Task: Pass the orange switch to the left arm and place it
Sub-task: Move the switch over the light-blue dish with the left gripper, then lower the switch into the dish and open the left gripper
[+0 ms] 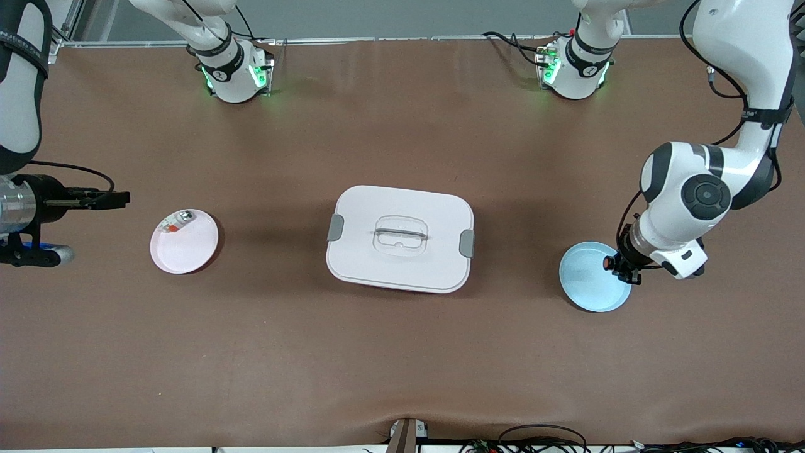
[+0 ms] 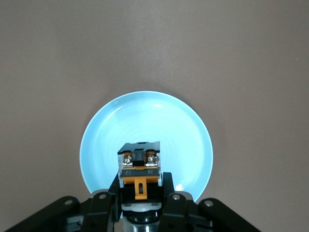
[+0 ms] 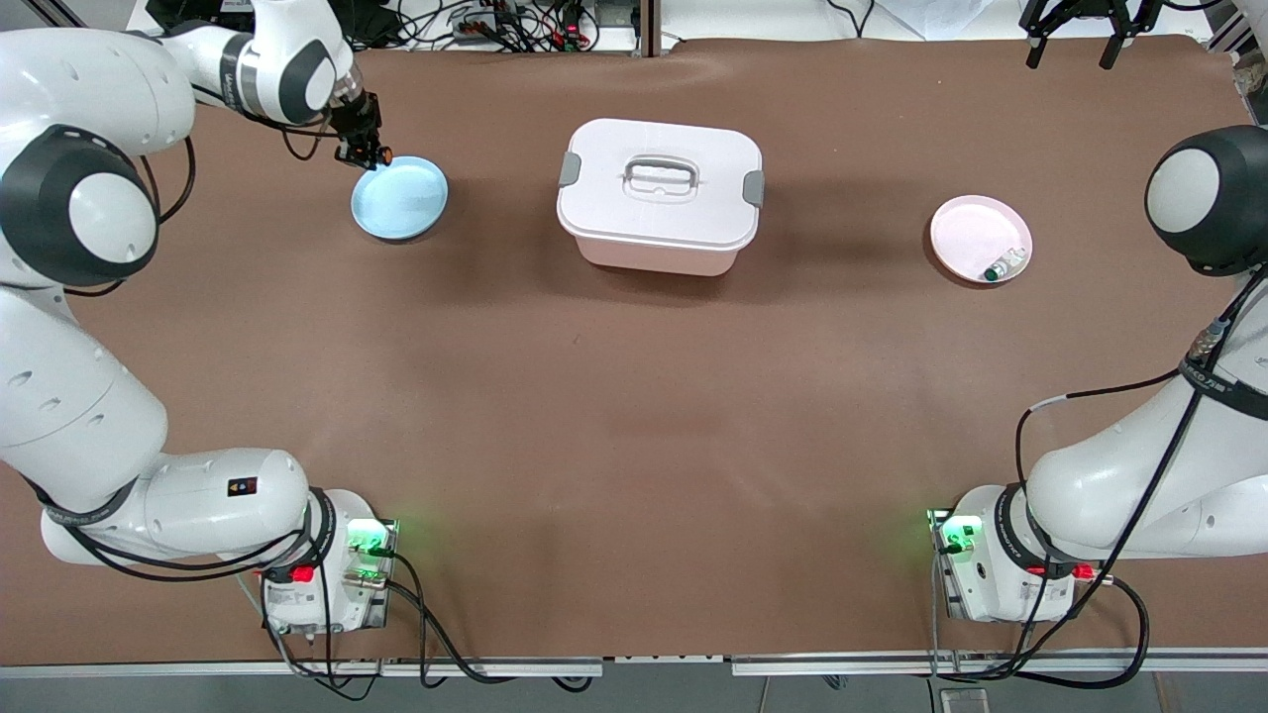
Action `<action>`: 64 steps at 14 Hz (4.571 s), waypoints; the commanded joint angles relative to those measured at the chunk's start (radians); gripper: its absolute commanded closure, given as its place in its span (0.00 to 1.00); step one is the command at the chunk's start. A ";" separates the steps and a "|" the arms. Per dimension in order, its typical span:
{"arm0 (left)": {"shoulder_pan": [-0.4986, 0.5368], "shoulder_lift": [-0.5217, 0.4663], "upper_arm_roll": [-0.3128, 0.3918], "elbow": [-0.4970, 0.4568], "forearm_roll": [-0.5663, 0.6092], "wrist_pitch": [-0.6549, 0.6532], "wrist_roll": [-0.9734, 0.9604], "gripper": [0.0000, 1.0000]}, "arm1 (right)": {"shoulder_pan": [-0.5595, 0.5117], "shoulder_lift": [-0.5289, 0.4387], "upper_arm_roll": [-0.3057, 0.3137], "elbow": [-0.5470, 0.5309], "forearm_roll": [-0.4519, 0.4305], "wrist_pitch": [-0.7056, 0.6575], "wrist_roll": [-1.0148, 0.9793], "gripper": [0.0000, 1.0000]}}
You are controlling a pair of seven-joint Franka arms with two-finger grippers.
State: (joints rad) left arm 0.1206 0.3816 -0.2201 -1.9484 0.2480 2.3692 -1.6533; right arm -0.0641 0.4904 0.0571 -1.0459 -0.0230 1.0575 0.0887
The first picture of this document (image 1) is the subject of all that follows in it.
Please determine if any tangled cable bundle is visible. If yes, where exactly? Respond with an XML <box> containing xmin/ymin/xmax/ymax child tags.
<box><xmin>459</xmin><ymin>436</ymin><xmax>805</xmax><ymax>453</ymax></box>

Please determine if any aluminium frame strut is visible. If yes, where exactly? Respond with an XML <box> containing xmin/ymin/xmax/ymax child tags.
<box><xmin>49</xmin><ymin>0</ymin><xmax>86</xmax><ymax>64</ymax></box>

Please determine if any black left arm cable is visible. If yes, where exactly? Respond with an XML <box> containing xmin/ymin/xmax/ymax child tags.
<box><xmin>616</xmin><ymin>0</ymin><xmax>793</xmax><ymax>265</ymax></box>

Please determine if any light blue round plate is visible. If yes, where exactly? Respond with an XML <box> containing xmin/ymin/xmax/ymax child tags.
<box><xmin>558</xmin><ymin>242</ymin><xmax>633</xmax><ymax>313</ymax></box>

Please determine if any black base power cable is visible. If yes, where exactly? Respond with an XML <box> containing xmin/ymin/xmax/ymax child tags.
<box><xmin>482</xmin><ymin>30</ymin><xmax>576</xmax><ymax>67</ymax></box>

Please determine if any red and silver switch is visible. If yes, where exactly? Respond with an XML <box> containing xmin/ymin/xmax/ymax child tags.
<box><xmin>160</xmin><ymin>211</ymin><xmax>195</xmax><ymax>235</ymax></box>

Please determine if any pink round plate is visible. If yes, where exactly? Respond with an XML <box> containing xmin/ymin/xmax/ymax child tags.
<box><xmin>150</xmin><ymin>208</ymin><xmax>220</xmax><ymax>275</ymax></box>

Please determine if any white lidded storage box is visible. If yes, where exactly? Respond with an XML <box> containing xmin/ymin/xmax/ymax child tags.
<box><xmin>326</xmin><ymin>185</ymin><xmax>475</xmax><ymax>294</ymax></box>

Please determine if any looped black cable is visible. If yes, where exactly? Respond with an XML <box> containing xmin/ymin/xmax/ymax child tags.
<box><xmin>497</xmin><ymin>424</ymin><xmax>589</xmax><ymax>453</ymax></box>

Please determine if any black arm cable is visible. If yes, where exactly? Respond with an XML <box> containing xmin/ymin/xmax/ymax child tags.
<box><xmin>25</xmin><ymin>160</ymin><xmax>116</xmax><ymax>208</ymax></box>
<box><xmin>616</xmin><ymin>0</ymin><xmax>793</xmax><ymax>265</ymax></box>

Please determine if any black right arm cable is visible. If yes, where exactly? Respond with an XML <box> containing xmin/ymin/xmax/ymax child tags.
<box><xmin>25</xmin><ymin>160</ymin><xmax>116</xmax><ymax>208</ymax></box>

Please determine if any aluminium table edge rail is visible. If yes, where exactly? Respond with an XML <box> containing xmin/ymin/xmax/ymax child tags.
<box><xmin>63</xmin><ymin>35</ymin><xmax>692</xmax><ymax>50</ymax></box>

